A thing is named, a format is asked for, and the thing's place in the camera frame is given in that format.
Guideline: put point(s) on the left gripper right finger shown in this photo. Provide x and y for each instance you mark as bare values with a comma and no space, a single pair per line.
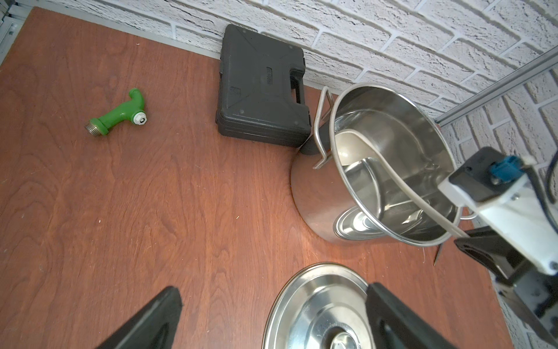
394,325

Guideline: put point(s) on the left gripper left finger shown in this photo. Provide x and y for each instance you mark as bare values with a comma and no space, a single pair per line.
153,326

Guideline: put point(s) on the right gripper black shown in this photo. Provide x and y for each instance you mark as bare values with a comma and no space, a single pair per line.
531,295

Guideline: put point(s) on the stainless steel pot lid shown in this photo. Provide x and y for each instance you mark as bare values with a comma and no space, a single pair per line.
322,306

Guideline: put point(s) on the cream plastic ladle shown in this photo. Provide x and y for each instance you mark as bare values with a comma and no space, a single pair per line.
396,181

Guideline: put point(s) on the stainless steel stock pot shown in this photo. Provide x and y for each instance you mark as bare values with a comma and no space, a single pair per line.
319,187

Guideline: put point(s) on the green plastic tap fitting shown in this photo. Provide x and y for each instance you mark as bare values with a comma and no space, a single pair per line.
132,111

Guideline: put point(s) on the black plastic tool case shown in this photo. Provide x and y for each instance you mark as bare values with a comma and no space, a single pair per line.
261,90

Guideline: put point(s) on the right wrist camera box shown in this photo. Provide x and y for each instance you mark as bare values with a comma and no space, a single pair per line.
520,216

